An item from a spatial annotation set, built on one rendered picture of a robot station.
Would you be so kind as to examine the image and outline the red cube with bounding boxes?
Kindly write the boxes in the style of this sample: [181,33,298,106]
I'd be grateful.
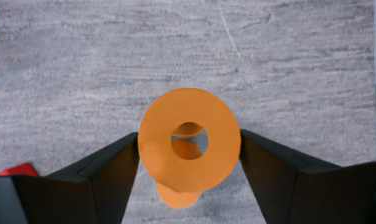
[0,160,40,176]

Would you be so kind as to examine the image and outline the orange cup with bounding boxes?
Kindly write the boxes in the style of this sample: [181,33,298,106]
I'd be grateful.
[173,122,203,135]
[156,137,203,206]
[138,87,241,193]

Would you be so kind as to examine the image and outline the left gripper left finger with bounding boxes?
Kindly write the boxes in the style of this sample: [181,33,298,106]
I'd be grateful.
[0,132,140,224]

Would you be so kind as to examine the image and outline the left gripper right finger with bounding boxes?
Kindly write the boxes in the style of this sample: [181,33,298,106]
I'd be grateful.
[239,129,376,224]

